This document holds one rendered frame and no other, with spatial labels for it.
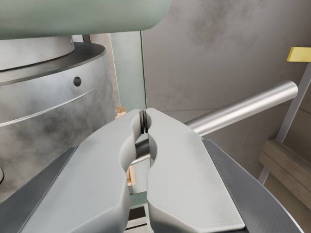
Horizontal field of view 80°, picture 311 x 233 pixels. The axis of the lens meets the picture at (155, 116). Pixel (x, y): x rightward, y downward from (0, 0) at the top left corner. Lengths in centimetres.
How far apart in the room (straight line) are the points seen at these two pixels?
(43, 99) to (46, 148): 5
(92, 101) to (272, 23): 176
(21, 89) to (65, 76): 4
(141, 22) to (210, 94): 159
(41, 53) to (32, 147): 11
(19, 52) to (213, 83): 157
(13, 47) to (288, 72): 211
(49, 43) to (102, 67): 6
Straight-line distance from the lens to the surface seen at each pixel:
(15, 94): 20
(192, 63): 157
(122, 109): 56
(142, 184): 129
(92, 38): 53
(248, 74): 188
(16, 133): 21
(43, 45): 26
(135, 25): 17
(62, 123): 22
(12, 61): 25
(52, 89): 21
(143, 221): 79
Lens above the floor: 139
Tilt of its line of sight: 59 degrees down
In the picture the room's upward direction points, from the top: 153 degrees clockwise
